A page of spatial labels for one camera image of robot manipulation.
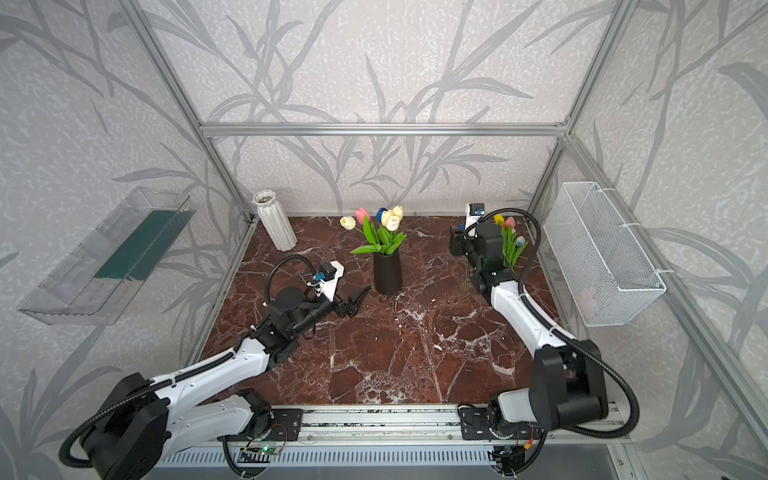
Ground bunch of remaining tulips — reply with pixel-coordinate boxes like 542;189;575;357
493;214;528;269

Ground black cylindrical vase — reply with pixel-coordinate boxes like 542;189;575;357
373;251;403;296

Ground white tulip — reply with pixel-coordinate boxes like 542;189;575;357
340;216;381;255

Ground white ribbed vase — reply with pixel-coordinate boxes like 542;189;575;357
253;190;297;252

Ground pink tulip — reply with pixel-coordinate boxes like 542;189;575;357
355;208;378;244

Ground pale yellow tulip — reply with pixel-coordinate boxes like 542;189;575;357
381;213;407;255

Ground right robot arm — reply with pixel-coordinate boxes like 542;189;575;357
449;223;608;436

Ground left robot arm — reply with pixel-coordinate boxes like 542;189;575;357
59;286;370;479

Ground pink object in basket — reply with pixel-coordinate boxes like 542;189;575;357
576;286;600;318

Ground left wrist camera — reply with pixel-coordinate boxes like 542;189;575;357
308;261;345;302

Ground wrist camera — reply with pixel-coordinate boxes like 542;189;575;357
464;202;485;230
308;261;345;302

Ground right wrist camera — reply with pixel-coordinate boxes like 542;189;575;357
464;202;485;230

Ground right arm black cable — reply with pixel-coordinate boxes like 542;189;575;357
473;207;641;439

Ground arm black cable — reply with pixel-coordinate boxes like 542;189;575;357
58;254;316;469
473;207;641;439

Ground white wire mesh basket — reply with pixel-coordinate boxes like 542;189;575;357
544;182;666;327

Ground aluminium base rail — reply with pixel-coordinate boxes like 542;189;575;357
159;404;630;468

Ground clear plastic wall tray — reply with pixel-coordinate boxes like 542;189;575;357
18;187;196;326

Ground horizontal aluminium frame bar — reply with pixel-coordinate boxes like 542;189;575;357
200;122;566;137

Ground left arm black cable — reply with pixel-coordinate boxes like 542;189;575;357
58;254;316;469

